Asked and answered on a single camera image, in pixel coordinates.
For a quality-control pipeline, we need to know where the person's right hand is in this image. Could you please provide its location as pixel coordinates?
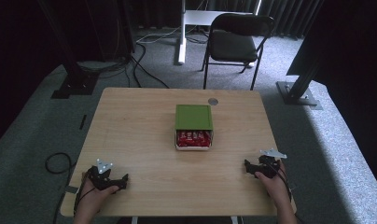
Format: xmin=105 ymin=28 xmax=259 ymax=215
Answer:
xmin=255 ymin=163 xmax=292 ymax=208

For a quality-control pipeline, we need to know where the long black floor cable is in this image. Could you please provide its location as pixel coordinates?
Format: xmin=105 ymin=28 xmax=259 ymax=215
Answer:
xmin=130 ymin=41 xmax=171 ymax=90

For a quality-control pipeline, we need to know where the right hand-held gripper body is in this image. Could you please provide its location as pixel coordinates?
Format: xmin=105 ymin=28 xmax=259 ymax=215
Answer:
xmin=255 ymin=148 xmax=288 ymax=179

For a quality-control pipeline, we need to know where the dark curtain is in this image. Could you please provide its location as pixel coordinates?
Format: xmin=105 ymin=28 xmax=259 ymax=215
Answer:
xmin=127 ymin=0 xmax=323 ymax=40

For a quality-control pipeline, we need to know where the white desk frame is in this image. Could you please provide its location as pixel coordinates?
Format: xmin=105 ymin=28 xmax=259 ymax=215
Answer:
xmin=176 ymin=0 xmax=263 ymax=65

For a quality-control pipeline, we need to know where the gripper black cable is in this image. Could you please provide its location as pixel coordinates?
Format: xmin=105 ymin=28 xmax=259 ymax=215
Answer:
xmin=72 ymin=174 xmax=97 ymax=217
xmin=266 ymin=158 xmax=294 ymax=203

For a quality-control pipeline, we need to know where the black metal stand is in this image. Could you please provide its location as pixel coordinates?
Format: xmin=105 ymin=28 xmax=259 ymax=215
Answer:
xmin=36 ymin=0 xmax=101 ymax=100
xmin=275 ymin=59 xmax=324 ymax=111

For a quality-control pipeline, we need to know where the black folding chair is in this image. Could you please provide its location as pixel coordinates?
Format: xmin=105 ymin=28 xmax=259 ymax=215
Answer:
xmin=202 ymin=12 xmax=276 ymax=91

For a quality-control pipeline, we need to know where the white floor cable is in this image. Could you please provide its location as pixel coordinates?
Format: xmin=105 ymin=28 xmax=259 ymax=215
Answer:
xmin=135 ymin=25 xmax=182 ymax=45

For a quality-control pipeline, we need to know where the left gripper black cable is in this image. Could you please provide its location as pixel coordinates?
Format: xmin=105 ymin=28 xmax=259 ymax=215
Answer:
xmin=72 ymin=174 xmax=97 ymax=217

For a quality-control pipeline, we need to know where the black tape strip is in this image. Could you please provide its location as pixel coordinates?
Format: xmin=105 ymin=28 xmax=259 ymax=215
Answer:
xmin=78 ymin=114 xmax=88 ymax=131

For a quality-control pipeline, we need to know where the bundle of black cables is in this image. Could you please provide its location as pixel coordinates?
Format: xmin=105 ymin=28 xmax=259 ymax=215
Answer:
xmin=76 ymin=58 xmax=131 ymax=79

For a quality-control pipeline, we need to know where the row of red packets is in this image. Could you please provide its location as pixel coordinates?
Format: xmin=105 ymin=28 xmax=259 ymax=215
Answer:
xmin=176 ymin=130 xmax=213 ymax=148

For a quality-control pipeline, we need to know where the black looped floor cable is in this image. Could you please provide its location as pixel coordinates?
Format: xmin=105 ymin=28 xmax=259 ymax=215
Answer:
xmin=44 ymin=151 xmax=74 ymax=224

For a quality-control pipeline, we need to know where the person's left hand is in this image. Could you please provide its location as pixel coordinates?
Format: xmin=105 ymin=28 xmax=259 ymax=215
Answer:
xmin=74 ymin=172 xmax=120 ymax=216

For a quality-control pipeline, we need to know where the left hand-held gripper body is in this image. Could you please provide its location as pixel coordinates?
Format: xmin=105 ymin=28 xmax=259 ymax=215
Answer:
xmin=88 ymin=158 xmax=122 ymax=191

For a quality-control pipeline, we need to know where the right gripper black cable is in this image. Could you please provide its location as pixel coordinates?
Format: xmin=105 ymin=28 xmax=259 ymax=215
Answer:
xmin=266 ymin=158 xmax=294 ymax=203

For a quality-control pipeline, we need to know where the green box sleeve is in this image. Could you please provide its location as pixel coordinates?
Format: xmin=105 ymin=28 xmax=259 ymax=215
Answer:
xmin=175 ymin=104 xmax=215 ymax=132

